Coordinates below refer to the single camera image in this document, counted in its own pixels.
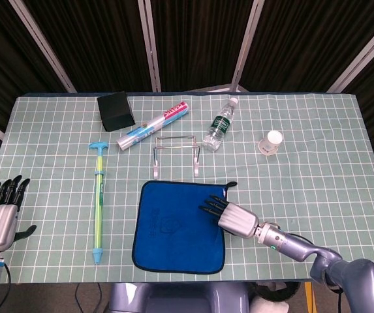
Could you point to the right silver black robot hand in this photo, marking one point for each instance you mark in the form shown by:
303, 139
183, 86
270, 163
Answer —
239, 220

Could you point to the blue microfibre cloth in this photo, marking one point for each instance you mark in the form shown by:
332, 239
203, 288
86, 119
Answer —
170, 234

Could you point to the right purple robot arm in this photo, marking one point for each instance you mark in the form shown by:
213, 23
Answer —
363, 277

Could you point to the green white checkered tablecloth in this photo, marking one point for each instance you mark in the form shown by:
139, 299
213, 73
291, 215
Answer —
288, 182

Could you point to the black round bin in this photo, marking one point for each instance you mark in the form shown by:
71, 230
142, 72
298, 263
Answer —
278, 291

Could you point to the white paper cup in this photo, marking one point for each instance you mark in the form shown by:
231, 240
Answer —
271, 141

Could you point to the clear water bottle green label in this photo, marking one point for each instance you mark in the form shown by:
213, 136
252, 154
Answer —
218, 125

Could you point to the yellow table leg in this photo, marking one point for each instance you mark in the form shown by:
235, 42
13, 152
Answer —
308, 293

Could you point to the purple robot torso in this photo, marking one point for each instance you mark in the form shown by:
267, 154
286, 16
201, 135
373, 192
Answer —
173, 298

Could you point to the green blue water pump toy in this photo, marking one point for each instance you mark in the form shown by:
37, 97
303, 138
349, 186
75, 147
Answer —
99, 202

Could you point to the foil-wrapped tube package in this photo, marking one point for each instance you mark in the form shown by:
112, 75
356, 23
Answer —
150, 127

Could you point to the black box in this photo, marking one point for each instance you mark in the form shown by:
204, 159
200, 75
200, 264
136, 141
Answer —
115, 111

